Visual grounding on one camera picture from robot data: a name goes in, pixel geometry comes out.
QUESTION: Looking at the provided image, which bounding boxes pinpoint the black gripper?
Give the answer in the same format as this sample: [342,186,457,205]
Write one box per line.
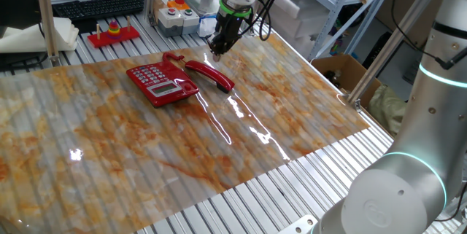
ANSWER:
[207,11,252,62]

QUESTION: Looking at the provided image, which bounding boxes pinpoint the red telephone handset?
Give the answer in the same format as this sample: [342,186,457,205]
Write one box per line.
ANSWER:
[184,60,236,95]

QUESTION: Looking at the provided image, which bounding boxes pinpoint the red telephone base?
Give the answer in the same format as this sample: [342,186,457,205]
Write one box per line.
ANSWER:
[126,61,200,109]

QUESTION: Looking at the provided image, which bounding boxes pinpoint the white blue plastic bag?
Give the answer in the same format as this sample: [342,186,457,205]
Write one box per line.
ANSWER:
[197,14,220,39]

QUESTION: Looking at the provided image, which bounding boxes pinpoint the grey push button box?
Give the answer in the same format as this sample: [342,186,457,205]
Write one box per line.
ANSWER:
[157,7,201,38]

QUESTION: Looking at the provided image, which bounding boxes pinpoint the orange emergency stop button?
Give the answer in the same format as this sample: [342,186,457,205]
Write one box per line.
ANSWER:
[166,0,191,11]

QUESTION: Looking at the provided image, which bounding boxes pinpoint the white foam blocks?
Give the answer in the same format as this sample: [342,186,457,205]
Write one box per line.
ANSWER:
[255,0,331,58]

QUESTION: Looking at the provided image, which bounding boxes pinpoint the red hanoi tower toy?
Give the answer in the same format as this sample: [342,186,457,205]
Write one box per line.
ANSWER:
[86,15,141,49]

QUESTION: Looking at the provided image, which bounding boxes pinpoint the grey metal shelf rack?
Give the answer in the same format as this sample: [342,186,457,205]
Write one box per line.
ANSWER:
[291,0,398,62]

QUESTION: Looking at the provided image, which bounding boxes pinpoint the orange marble patterned mat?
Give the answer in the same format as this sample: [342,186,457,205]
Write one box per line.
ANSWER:
[0,33,371,234]

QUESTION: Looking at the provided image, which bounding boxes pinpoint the black computer keyboard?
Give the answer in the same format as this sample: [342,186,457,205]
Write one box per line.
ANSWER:
[51,0,146,23]

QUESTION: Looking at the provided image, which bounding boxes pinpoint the brown cardboard box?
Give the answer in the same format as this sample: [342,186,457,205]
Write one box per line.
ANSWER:
[310,53,383,111]

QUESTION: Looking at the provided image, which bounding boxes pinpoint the brown wooden board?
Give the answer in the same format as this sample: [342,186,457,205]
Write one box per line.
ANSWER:
[371,0,452,42]

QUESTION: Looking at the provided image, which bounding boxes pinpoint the olive green bag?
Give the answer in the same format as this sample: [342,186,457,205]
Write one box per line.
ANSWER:
[366,83,408,139]

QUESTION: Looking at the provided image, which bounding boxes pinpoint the white foam sheet stack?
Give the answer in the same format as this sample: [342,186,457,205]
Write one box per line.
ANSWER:
[0,17,80,54]

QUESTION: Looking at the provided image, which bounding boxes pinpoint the black monitor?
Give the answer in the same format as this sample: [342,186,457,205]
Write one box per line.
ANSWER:
[0,0,43,38]

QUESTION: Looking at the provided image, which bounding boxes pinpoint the green wrist adapter ring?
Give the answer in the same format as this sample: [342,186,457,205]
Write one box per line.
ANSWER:
[218,0,253,18]

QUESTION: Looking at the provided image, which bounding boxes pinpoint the red coiled phone cord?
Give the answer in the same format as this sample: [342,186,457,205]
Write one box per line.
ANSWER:
[162,52,186,63]

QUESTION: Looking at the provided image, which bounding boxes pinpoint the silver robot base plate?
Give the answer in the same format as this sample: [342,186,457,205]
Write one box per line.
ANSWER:
[277,214,319,234]

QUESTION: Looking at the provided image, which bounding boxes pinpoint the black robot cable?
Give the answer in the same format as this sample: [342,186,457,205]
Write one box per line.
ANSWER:
[198,0,467,224]

